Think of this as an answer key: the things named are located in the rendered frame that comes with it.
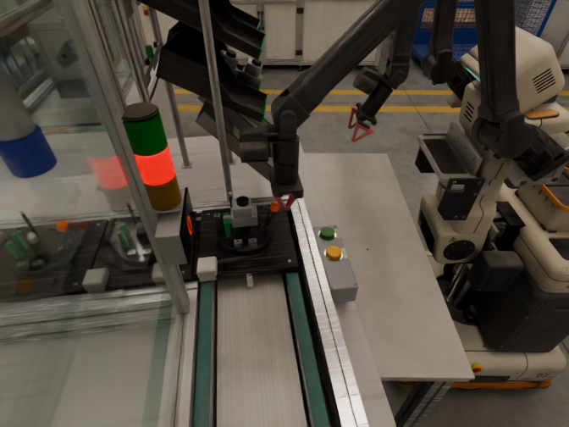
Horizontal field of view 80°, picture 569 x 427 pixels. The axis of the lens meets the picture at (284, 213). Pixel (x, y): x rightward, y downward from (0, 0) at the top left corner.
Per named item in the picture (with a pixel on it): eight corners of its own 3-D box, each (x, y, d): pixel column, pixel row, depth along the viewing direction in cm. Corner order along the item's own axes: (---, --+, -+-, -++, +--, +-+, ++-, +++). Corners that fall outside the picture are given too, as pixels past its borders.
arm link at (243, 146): (297, 111, 65) (292, 98, 72) (236, 113, 64) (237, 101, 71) (296, 169, 71) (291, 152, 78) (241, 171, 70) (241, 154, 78)
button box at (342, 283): (334, 239, 98) (336, 224, 94) (356, 301, 83) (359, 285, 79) (310, 241, 98) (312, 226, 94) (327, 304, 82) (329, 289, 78)
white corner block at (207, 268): (218, 266, 85) (216, 255, 82) (218, 280, 81) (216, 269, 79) (199, 268, 84) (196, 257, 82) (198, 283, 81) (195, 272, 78)
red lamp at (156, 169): (176, 165, 54) (169, 137, 51) (174, 184, 50) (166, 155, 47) (144, 168, 53) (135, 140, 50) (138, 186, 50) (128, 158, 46)
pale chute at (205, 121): (273, 158, 114) (282, 151, 112) (270, 182, 104) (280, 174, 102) (204, 100, 101) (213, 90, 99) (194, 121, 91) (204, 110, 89)
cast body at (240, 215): (256, 213, 88) (255, 192, 83) (257, 225, 85) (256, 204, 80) (223, 217, 87) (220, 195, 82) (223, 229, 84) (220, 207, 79)
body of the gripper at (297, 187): (274, 199, 76) (273, 171, 71) (269, 173, 83) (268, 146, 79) (303, 196, 77) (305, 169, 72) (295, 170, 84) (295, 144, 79)
